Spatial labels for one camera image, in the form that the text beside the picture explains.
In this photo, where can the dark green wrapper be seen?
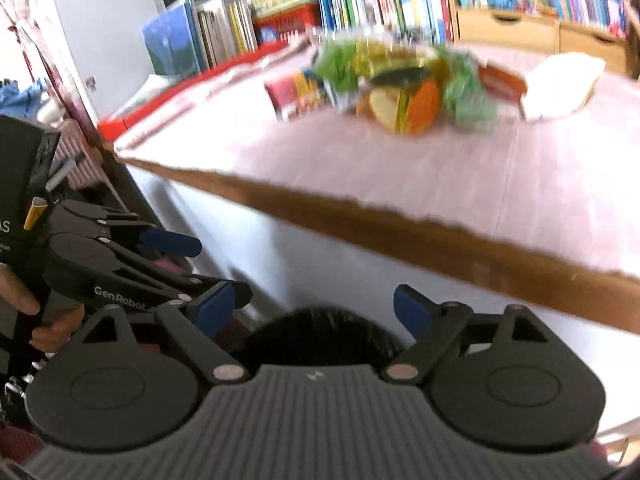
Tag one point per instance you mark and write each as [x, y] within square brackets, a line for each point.
[400, 76]

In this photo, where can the row of thin upright books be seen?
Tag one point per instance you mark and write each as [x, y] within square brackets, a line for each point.
[225, 30]

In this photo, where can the person's left hand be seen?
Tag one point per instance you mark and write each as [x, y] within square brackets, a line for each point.
[57, 327]

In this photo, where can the gold foil wrapper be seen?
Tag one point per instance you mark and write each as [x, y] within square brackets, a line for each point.
[375, 57]

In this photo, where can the pale yellow wrapper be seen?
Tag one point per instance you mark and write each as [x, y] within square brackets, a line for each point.
[385, 107]

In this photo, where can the white orange paper box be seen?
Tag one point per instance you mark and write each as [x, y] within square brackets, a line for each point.
[560, 85]

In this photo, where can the wooden drawer organizer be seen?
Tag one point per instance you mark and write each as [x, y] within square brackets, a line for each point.
[505, 30]

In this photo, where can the green plastic wrapper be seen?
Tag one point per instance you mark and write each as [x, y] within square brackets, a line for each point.
[337, 65]
[467, 105]

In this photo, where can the pink ribbed object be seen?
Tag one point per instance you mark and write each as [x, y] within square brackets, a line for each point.
[82, 160]

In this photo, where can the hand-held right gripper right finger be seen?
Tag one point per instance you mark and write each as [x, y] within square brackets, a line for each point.
[414, 312]

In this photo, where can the red plastic basket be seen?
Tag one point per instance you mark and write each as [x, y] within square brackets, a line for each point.
[290, 22]

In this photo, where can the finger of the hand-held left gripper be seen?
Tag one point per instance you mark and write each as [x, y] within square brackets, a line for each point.
[150, 285]
[170, 243]

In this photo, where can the blue cloth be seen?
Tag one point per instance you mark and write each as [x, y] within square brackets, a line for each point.
[20, 97]

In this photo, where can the orange wrapper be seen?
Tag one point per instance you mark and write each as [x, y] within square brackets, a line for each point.
[424, 105]

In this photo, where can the red yellow snack packet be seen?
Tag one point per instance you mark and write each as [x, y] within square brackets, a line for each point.
[295, 92]

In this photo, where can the large blue book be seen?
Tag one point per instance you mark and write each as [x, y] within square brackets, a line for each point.
[170, 40]

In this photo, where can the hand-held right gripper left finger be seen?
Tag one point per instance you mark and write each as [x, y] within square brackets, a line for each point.
[214, 310]

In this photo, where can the black trash bin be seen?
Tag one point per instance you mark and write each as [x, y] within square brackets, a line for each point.
[320, 335]

